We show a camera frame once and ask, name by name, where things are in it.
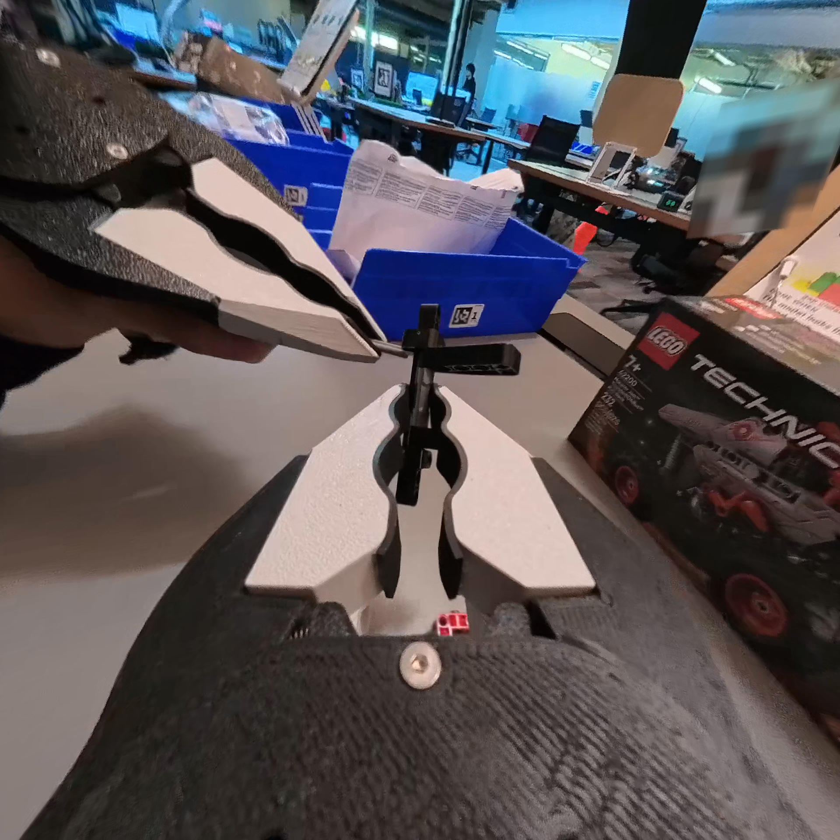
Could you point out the black office chair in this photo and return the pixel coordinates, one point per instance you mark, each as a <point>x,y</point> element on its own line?
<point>663,275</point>
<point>554,141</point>

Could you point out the clear plastic bag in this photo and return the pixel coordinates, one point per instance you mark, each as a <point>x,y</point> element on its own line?
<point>236,118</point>

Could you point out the black pillar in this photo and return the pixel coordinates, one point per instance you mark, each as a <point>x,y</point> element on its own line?
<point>656,33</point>

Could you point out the person's left hand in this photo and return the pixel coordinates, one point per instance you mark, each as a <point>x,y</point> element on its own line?
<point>98,308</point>

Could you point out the blue plastic bin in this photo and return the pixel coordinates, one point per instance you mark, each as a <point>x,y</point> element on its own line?
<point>420,295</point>
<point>275,164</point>
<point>292,118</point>

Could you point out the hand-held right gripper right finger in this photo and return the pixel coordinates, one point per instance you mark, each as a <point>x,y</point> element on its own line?
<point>518,525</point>

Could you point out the beige square board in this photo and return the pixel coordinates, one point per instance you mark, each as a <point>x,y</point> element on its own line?
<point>640,115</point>

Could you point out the cardboard instruction board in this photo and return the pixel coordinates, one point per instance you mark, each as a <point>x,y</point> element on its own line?
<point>321,46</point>
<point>807,282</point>

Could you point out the black digital timer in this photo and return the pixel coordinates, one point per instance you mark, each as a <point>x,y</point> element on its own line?
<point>670,202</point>

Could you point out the small pink lego piece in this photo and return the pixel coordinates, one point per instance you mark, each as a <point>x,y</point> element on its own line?
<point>451,623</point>

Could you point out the black lego set box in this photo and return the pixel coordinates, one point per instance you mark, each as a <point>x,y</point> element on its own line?
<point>722,459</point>

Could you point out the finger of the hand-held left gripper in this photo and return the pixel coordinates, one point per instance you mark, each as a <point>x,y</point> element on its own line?
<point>216,275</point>
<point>262,203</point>

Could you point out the wooden office desk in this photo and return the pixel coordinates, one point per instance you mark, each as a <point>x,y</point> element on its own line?
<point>590,190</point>

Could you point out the white framed display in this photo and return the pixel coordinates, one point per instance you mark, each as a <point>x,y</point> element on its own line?
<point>610,163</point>

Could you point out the black lego assembly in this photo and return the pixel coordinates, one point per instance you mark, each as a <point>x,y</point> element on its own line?
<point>420,394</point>

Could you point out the long office desk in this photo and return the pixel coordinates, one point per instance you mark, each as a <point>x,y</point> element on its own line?
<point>420,121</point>

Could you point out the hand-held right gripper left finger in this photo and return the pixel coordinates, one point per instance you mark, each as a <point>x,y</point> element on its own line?
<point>328,525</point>

